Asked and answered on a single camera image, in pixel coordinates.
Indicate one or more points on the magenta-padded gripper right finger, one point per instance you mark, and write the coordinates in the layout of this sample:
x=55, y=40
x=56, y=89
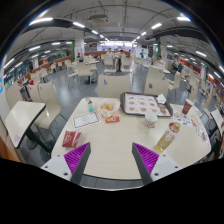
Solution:
x=148, y=160

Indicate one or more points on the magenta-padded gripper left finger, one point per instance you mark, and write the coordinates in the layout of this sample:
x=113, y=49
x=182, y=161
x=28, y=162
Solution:
x=75, y=160

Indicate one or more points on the clear bottle with yellow cap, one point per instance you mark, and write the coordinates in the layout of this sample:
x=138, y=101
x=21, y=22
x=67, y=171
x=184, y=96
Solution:
x=165, y=140

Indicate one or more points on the red carton box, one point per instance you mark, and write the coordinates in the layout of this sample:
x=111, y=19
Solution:
x=71, y=138

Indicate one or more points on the small red food packet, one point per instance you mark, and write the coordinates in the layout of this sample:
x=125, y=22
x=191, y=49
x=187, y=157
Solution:
x=112, y=119

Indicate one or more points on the small clear sanitizer bottle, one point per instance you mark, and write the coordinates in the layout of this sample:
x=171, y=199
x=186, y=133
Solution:
x=89, y=106

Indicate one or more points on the dark food tray, paper liner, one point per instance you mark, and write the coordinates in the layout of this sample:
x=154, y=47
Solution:
x=143, y=104

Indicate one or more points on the clear plastic wrapper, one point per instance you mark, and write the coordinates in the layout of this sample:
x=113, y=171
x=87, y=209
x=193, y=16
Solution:
x=202, y=132

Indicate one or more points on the open wrapper with fried food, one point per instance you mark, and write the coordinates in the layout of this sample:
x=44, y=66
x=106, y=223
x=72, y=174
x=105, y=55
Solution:
x=107, y=107

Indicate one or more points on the crumpled white napkin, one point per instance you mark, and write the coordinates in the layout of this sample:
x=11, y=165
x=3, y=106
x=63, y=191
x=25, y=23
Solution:
x=161, y=98

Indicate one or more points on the white neighbouring table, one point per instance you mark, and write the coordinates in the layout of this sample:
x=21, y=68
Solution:
x=23, y=118
x=217, y=119

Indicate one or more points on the red paper cup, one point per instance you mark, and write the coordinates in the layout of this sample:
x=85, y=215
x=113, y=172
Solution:
x=187, y=106

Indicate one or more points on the group of beige chairs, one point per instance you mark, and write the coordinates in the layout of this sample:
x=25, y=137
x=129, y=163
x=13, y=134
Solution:
x=83, y=70

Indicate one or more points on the person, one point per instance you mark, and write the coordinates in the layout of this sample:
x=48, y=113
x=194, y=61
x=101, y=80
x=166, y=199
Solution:
x=120, y=59
x=175, y=62
x=110, y=53

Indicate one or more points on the ceiling strip lights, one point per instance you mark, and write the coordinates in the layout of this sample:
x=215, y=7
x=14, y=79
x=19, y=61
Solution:
x=40, y=20

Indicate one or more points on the ceiling air conditioner unit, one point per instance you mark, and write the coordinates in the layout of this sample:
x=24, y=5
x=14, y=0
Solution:
x=99, y=18

